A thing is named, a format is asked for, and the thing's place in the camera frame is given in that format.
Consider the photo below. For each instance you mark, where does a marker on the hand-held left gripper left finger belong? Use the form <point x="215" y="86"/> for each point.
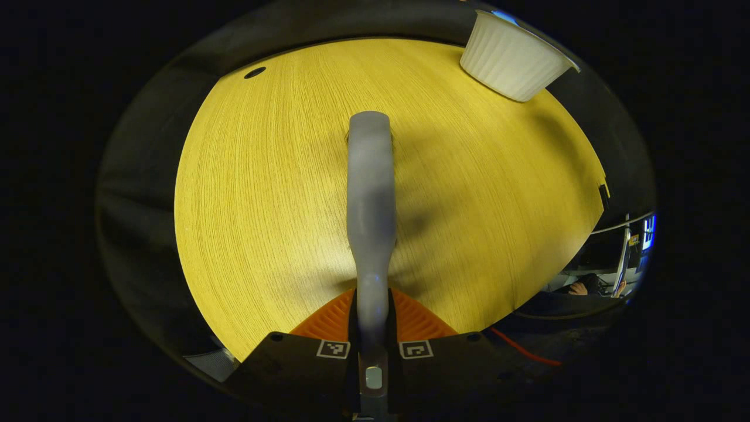
<point x="293" y="366"/>

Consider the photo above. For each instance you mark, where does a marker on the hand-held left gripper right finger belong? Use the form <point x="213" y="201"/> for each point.
<point x="445" y="366"/>

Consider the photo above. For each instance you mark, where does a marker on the small grey broom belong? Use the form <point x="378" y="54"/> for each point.
<point x="370" y="193"/>

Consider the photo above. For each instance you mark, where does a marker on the white ribbed garbage bin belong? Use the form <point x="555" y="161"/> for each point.
<point x="510" y="58"/>

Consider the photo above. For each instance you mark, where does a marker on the black backdrop cloth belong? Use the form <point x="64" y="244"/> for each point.
<point x="140" y="193"/>

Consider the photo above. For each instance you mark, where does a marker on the black desk edge clamp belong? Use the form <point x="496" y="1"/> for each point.
<point x="603" y="196"/>

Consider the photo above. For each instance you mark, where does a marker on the computer monitor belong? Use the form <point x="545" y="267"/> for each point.
<point x="649" y="231"/>

